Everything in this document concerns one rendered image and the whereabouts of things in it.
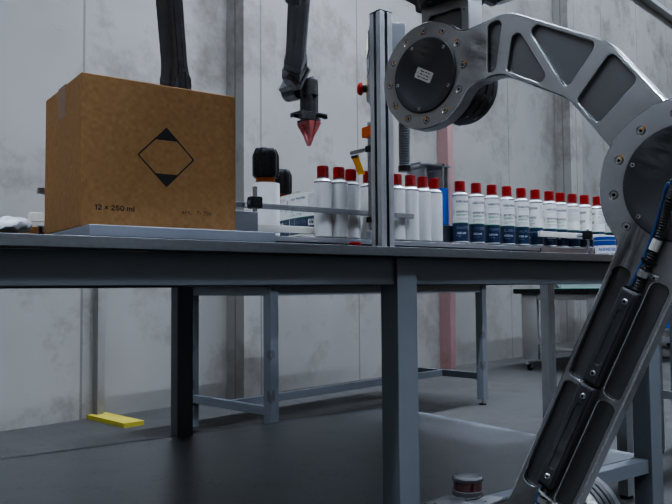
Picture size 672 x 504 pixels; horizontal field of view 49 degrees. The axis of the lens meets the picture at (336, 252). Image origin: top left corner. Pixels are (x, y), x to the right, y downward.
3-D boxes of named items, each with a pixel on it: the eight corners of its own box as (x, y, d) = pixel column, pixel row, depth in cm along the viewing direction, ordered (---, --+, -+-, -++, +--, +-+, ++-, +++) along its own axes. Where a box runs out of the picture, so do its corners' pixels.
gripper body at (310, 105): (289, 119, 226) (289, 95, 226) (316, 123, 232) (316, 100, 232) (301, 115, 221) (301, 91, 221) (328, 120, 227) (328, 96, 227)
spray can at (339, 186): (343, 239, 211) (343, 169, 212) (351, 238, 206) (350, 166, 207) (327, 239, 208) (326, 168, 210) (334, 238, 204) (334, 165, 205)
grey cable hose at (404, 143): (405, 173, 213) (404, 101, 214) (413, 171, 210) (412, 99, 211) (395, 171, 211) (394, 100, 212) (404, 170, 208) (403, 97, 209)
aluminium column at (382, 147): (384, 255, 201) (381, 17, 205) (395, 254, 198) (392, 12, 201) (371, 255, 199) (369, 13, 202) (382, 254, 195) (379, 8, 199)
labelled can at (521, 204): (521, 247, 258) (519, 189, 259) (533, 246, 253) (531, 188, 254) (511, 247, 254) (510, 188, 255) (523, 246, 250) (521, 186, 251)
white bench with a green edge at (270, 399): (403, 393, 514) (402, 279, 518) (497, 404, 462) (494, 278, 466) (173, 433, 376) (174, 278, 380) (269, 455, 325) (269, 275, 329)
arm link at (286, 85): (289, 78, 218) (300, 57, 222) (263, 84, 226) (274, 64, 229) (313, 104, 225) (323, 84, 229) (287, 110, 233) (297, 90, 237)
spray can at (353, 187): (347, 240, 215) (347, 171, 216) (363, 240, 212) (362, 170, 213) (338, 239, 210) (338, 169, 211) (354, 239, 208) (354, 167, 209)
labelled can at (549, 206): (548, 248, 267) (547, 192, 268) (560, 247, 262) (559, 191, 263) (539, 248, 263) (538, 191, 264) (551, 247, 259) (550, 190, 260)
